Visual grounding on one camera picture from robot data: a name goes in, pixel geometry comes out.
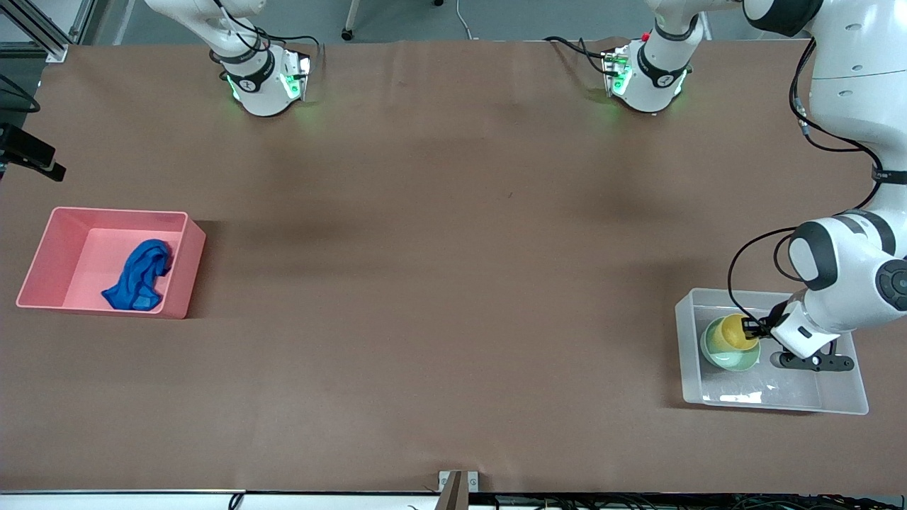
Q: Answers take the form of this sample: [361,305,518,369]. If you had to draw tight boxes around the yellow plastic cup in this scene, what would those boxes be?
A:
[705,314,761,353]

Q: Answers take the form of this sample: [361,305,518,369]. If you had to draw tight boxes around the light green bowl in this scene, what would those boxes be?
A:
[699,317,763,373]

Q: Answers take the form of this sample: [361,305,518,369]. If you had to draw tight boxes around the blue cloth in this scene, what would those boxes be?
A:
[101,239,175,312]

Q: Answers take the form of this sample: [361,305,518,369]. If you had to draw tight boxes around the clear plastic box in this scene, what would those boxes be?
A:
[675,288,869,416]

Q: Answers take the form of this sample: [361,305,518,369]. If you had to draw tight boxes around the pink plastic box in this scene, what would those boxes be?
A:
[16,207,208,319]

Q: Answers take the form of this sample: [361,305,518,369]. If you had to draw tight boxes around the brown table cover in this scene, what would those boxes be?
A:
[0,37,907,494]

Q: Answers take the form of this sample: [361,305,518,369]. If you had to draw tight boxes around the chair leg with caster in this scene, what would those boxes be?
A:
[339,0,362,41]

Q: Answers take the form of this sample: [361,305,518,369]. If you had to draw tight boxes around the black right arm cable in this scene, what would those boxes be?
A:
[0,74,41,114]

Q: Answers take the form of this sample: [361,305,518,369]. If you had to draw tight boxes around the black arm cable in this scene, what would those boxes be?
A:
[727,39,886,334]
[0,74,41,114]

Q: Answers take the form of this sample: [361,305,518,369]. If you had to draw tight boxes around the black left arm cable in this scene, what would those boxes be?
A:
[727,39,886,334]

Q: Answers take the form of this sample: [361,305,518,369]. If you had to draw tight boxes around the aluminium frame profile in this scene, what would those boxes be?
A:
[0,0,97,63]

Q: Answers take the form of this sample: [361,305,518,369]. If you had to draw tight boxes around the black right base cables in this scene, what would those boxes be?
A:
[210,0,324,75]

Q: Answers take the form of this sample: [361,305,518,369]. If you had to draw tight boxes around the black base cables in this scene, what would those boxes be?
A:
[210,0,324,75]
[543,35,612,76]

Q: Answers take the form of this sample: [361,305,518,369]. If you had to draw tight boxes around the black left base cables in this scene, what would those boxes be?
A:
[543,35,612,76]

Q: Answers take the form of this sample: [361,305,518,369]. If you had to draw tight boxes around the metal clamp bracket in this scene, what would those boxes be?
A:
[438,470,480,510]

